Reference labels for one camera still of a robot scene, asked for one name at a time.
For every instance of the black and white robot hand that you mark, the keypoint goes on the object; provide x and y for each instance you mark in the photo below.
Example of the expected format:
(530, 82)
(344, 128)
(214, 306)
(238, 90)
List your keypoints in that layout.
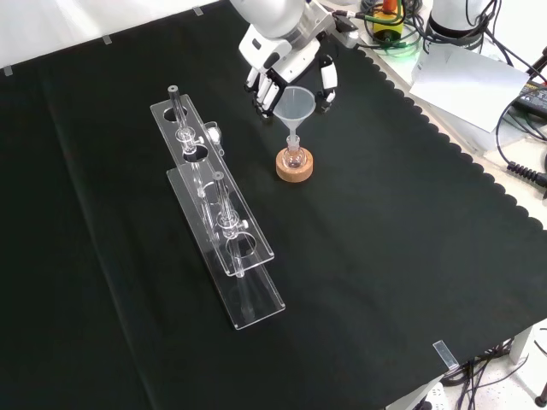
(278, 55)

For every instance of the clear acrylic funnel stand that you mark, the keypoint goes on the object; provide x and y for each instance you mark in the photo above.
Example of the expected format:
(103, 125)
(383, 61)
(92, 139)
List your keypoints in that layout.
(256, 250)

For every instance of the pale board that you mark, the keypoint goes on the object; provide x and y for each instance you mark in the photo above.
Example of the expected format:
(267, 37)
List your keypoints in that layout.
(466, 85)

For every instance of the yellow stop button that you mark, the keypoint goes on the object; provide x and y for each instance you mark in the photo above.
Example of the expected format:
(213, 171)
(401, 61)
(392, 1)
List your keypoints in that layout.
(386, 26)

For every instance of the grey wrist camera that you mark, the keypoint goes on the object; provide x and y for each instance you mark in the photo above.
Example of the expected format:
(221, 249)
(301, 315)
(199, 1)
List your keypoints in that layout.
(348, 32)

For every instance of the glass round-bottom flask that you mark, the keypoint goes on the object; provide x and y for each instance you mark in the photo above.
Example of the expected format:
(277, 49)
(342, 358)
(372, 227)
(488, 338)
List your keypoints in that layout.
(295, 160)

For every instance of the glass weighing funnel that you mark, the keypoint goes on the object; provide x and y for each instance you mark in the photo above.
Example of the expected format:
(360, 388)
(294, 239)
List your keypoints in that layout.
(213, 132)

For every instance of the white power strip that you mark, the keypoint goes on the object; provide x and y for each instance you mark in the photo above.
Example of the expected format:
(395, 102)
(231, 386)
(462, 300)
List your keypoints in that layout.
(429, 397)

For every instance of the black bench cloth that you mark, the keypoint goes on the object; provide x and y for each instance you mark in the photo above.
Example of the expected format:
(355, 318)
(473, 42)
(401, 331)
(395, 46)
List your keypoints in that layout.
(384, 235)

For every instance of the translucent plastic funnel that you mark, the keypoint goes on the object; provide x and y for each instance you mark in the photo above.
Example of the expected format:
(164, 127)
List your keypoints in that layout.
(295, 107)

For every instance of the black power adapter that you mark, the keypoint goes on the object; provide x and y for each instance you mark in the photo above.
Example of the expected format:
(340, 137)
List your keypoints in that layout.
(534, 98)

